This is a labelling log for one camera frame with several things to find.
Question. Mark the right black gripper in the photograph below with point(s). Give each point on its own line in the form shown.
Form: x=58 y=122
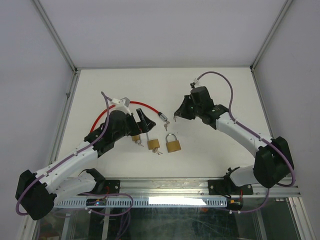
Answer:
x=181 y=112

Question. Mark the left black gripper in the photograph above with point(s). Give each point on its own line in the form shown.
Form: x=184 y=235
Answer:
x=144 y=126

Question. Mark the small brass padlock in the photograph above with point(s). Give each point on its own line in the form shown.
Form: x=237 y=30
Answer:
x=137 y=140

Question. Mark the long shackle brass padlock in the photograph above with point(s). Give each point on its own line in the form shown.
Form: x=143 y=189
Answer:
x=152 y=144

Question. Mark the cable lock keys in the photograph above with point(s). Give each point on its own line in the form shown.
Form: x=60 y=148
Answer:
x=166 y=124

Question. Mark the wide brass padlock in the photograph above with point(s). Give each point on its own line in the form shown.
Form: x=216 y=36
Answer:
x=174 y=145

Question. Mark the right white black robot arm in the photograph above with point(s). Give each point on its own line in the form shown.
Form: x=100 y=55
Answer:
x=272 y=156

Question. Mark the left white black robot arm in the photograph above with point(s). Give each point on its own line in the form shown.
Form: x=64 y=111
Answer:
x=38 y=192

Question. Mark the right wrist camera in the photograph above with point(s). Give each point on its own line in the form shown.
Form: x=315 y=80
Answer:
x=195 y=83

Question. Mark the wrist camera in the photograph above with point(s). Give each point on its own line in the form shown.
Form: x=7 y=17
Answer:
x=122 y=105
x=195 y=83

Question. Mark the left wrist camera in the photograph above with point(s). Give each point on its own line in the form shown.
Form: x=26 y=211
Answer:
x=122 y=105

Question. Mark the aluminium front rail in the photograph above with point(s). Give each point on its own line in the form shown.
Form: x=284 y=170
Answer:
x=192 y=187

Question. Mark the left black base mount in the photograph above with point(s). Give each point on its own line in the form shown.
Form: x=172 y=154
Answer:
x=107 y=186

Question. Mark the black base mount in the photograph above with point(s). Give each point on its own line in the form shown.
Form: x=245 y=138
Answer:
x=107 y=186
x=220 y=187

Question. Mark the grey slotted cable duct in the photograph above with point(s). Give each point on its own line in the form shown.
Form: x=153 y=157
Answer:
x=146 y=202

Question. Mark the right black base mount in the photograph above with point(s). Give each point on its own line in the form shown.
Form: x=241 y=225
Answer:
x=220 y=187

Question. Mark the left aluminium frame post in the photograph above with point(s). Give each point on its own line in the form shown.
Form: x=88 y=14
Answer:
x=54 y=34

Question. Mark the aluminium frame post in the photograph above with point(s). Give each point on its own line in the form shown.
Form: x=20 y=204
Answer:
x=54 y=34
x=278 y=20

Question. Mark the right aluminium frame post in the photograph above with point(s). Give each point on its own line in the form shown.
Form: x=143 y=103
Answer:
x=278 y=20

